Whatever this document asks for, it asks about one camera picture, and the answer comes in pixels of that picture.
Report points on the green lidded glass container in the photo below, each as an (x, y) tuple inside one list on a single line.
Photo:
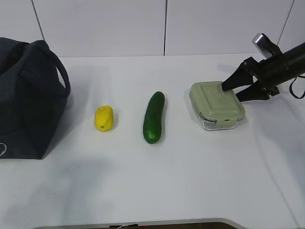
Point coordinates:
[(215, 109)]

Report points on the dark blue lunch bag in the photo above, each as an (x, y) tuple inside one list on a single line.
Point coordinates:
[(34, 89)]

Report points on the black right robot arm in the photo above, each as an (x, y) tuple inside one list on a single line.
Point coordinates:
[(284, 67)]

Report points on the yellow lemon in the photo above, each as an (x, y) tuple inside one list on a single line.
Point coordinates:
[(104, 117)]

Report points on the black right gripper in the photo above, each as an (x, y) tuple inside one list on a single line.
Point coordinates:
[(262, 89)]

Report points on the green cucumber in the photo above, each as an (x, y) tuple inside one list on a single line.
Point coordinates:
[(152, 124)]

